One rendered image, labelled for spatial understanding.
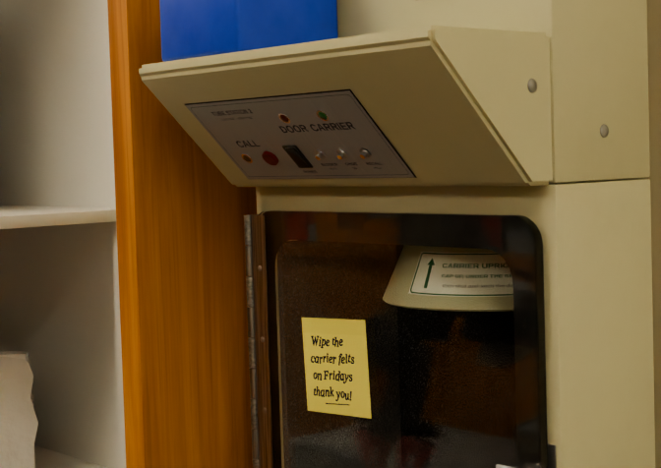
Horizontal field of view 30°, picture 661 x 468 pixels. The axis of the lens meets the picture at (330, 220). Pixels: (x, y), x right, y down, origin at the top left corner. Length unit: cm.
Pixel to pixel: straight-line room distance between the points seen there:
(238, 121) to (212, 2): 9
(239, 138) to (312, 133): 9
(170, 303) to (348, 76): 33
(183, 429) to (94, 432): 108
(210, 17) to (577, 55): 27
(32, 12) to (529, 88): 155
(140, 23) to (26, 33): 124
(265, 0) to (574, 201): 27
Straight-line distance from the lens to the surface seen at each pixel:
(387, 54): 78
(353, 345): 96
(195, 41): 94
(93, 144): 209
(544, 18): 84
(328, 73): 83
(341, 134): 88
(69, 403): 223
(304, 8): 94
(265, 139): 94
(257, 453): 107
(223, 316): 111
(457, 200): 89
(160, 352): 107
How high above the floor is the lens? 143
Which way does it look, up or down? 3 degrees down
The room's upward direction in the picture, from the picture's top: 2 degrees counter-clockwise
